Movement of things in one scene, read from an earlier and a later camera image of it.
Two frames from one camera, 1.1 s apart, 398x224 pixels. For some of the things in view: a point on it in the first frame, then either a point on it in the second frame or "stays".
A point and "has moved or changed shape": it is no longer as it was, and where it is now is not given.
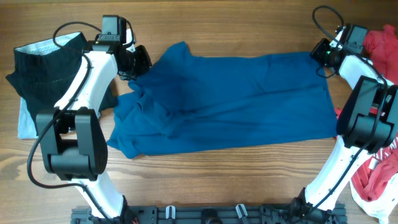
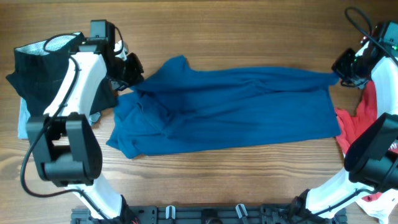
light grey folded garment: (27, 127) stays
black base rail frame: (334, 213) stays
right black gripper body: (323, 51) → (349, 67)
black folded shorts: (44, 69) stays
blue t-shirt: (186, 96) has moved or changed shape
